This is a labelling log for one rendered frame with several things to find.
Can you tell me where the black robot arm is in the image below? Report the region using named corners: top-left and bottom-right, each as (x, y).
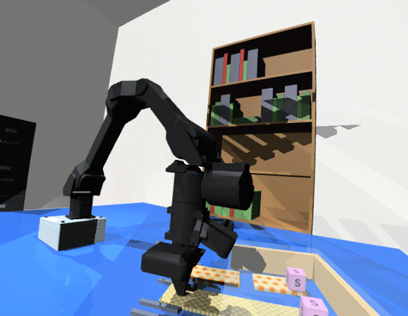
top-left (63, 78), bottom-right (254, 259)

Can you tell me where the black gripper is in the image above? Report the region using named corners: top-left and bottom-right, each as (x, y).
top-left (140, 200), bottom-right (208, 297)

